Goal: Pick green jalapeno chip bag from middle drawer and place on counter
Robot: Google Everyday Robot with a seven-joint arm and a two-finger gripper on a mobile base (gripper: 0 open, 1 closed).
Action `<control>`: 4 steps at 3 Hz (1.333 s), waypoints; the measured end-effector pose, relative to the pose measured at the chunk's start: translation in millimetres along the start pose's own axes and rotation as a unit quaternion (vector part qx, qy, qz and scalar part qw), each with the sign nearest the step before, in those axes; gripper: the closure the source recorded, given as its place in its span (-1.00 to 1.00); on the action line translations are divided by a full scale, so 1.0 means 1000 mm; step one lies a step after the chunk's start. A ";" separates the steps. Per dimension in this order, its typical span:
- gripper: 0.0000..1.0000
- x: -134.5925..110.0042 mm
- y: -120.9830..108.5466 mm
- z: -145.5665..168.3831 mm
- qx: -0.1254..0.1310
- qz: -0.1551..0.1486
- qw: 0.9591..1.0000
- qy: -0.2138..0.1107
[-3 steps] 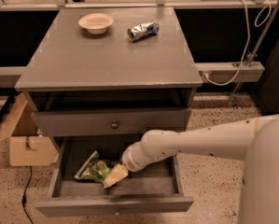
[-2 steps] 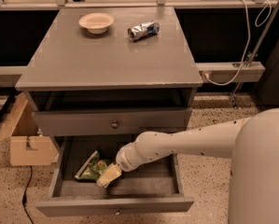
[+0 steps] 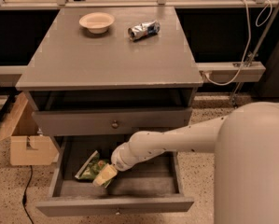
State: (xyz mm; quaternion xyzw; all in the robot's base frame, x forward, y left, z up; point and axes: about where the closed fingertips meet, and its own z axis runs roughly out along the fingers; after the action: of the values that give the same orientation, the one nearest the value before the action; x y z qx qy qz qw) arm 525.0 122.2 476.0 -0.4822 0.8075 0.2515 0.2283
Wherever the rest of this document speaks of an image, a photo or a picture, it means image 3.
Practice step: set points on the green jalapeno chip bag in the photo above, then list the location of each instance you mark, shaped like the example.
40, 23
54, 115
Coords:
91, 167

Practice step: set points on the closed grey middle drawer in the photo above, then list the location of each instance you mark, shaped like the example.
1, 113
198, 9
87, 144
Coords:
110, 121

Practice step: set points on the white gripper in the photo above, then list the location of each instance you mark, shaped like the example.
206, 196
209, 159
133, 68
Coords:
119, 159

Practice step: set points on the open grey lower drawer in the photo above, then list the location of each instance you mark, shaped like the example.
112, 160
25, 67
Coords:
149, 187

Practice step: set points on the cardboard box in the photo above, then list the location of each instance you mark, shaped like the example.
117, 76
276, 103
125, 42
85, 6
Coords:
27, 145

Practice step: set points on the slanted metal rod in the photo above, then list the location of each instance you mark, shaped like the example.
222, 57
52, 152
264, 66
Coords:
247, 60

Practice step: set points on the grey wooden drawer cabinet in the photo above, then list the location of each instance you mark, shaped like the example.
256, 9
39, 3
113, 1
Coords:
74, 69

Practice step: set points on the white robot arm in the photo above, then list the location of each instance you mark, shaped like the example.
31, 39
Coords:
246, 148

